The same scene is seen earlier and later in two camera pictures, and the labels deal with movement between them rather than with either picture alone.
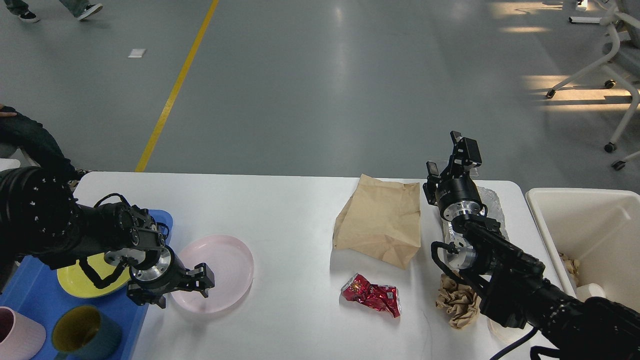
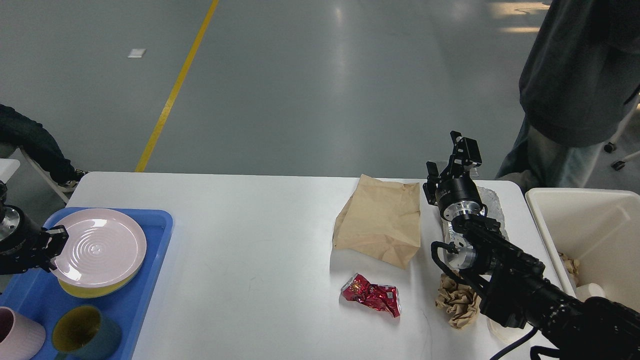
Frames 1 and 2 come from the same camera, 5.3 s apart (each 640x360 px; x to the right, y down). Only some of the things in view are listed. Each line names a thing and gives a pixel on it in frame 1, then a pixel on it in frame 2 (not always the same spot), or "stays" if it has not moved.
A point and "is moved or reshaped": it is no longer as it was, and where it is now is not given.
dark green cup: x=85 y=332 stays
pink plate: x=231 y=263 is moved or reshaped
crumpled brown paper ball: x=461 y=304 stays
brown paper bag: x=382 y=218 stays
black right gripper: x=459 y=195 stays
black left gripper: x=168 y=275 to x=22 y=239
